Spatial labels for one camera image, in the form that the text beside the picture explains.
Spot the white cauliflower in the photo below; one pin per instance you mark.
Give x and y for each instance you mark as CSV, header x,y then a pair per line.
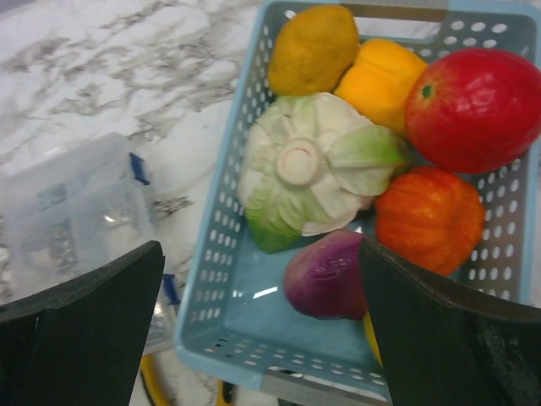
x,y
310,164

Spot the brown potato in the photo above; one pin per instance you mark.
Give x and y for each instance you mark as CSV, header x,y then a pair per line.
x,y
313,50

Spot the clear plastic screw box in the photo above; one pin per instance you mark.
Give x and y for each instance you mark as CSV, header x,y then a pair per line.
x,y
78,209

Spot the red apple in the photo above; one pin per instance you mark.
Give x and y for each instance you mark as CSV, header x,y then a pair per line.
x,y
475,110

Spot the yellow handled pliers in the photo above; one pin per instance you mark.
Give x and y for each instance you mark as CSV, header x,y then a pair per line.
x,y
157,395

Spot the light blue plastic basket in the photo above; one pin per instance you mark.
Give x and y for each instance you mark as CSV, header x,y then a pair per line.
x,y
234,322

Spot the yellow lemon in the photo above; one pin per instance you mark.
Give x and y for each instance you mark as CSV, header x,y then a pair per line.
x,y
370,335

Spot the orange small pumpkin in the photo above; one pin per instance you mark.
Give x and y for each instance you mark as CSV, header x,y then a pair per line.
x,y
431,217

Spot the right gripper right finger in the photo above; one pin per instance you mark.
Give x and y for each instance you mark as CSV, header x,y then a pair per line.
x,y
443,343

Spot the orange yellow bell pepper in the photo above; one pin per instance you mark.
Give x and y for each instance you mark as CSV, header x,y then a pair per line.
x,y
379,82

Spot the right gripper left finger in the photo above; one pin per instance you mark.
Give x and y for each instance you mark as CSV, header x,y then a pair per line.
x,y
80,342

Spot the purple onion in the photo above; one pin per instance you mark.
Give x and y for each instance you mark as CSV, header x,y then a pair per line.
x,y
323,280

